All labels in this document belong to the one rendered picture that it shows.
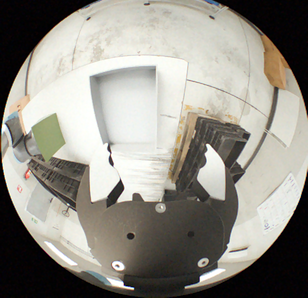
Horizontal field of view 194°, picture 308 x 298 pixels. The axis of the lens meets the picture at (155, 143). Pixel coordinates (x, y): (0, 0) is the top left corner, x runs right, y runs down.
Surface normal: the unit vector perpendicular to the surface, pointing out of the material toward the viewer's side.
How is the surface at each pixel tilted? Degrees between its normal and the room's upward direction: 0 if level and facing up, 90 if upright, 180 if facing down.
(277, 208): 90
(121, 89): 0
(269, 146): 90
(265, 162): 90
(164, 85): 0
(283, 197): 90
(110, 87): 0
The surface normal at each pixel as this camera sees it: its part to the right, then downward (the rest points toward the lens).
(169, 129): 0.00, 0.54
